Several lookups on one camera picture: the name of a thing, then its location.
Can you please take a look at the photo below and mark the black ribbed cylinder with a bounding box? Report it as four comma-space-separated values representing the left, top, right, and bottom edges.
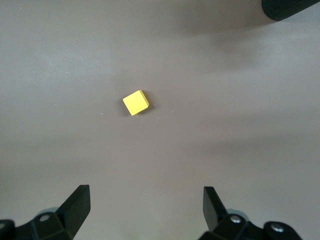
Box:
261, 0, 320, 22

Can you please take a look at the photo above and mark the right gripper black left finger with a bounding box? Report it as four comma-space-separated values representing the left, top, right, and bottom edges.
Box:
0, 184, 91, 240

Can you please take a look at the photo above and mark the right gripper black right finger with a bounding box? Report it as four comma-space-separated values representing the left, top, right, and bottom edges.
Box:
198, 186, 306, 240

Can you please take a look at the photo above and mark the yellow cube block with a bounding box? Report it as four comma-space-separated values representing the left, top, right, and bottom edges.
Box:
122, 89, 150, 117

